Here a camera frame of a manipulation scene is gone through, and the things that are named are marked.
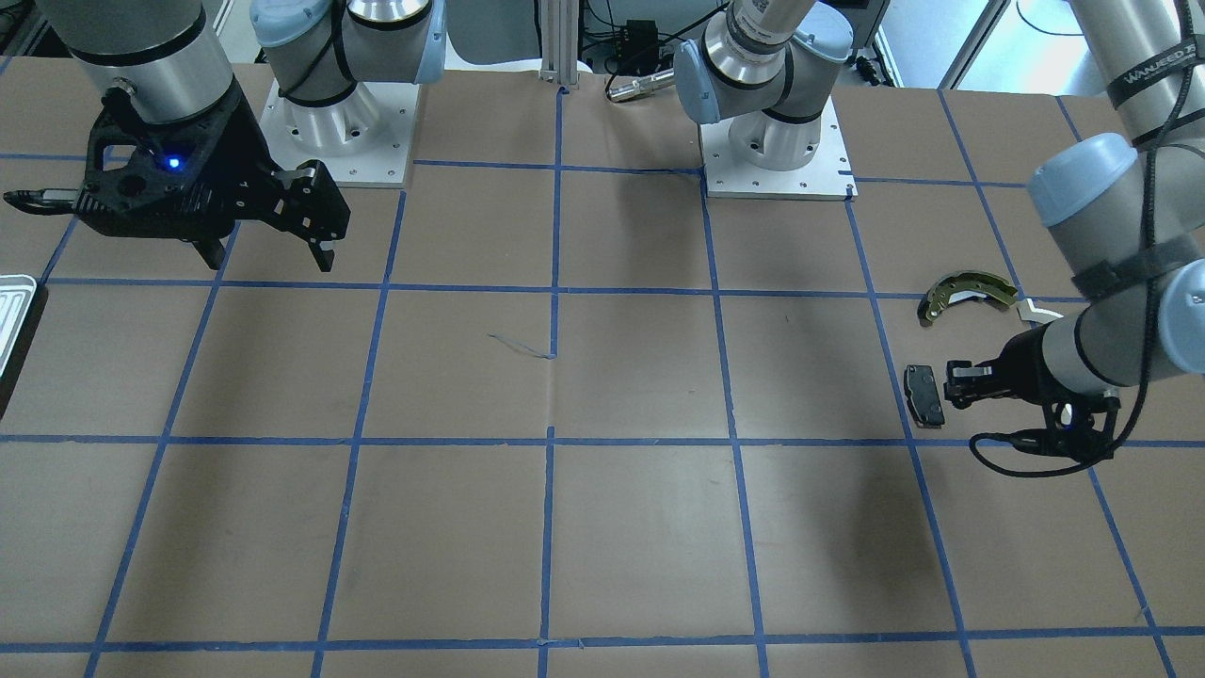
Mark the black brake pad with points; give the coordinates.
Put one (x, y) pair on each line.
(923, 396)

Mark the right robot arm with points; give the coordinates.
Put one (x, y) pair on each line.
(181, 56)

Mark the white curved plastic part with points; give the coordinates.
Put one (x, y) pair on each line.
(1032, 316)

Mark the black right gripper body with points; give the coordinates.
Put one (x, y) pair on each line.
(243, 175)

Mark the olive green brake shoe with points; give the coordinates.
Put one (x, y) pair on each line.
(963, 286)

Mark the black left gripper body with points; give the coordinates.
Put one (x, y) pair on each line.
(1021, 365)

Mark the silver cylindrical connector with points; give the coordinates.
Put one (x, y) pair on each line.
(640, 87)

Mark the aluminium frame post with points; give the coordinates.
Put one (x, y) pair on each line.
(558, 42)

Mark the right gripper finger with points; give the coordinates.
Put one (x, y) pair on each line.
(213, 252)
(323, 252)

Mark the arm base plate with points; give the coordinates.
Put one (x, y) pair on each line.
(756, 157)
(365, 141)

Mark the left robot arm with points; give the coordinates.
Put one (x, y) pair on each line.
(814, 296)

